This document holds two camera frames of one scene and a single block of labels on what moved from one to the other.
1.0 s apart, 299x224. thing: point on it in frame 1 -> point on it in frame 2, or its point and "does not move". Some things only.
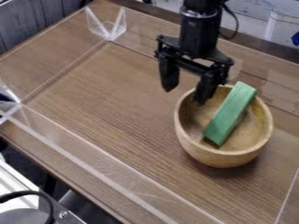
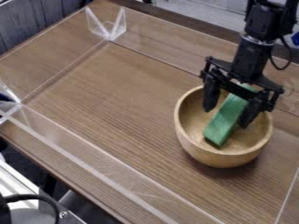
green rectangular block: (230, 113) does not move
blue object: (294, 38) does not move
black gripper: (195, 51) -> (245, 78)
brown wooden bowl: (245, 143) does not move
